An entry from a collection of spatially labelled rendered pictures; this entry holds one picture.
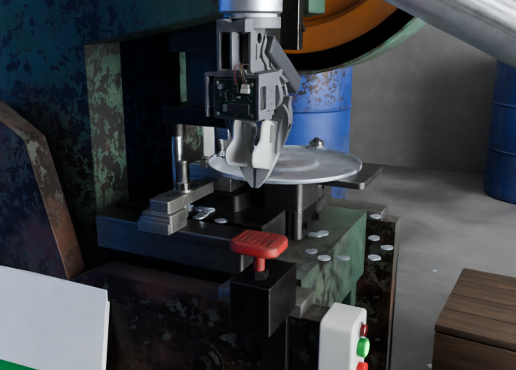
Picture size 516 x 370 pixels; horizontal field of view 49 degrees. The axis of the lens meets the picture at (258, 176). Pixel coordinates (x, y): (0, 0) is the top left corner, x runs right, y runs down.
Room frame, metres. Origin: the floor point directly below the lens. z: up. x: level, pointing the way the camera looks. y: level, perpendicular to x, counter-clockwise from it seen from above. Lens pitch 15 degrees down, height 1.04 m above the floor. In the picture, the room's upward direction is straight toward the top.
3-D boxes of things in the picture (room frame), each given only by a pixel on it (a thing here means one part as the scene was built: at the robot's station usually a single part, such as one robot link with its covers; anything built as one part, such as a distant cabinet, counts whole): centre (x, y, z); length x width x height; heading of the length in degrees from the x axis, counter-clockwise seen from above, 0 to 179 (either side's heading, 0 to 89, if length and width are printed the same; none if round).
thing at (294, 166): (1.06, -0.05, 0.78); 0.29 x 0.29 x 0.01
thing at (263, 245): (0.72, 0.00, 0.72); 0.07 x 0.06 x 0.08; 64
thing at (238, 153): (0.71, 0.02, 0.88); 0.06 x 0.03 x 0.09; 154
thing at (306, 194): (1.04, -0.09, 0.72); 0.25 x 0.14 x 0.14; 64
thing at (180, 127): (1.12, 0.07, 0.86); 0.20 x 0.16 x 0.05; 154
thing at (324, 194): (1.12, 0.06, 0.68); 0.45 x 0.30 x 0.06; 154
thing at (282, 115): (0.71, -0.02, 0.93); 0.05 x 0.02 x 0.09; 64
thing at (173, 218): (0.97, 0.14, 0.76); 0.17 x 0.06 x 0.10; 154
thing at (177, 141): (1.07, 0.15, 0.81); 0.02 x 0.02 x 0.14
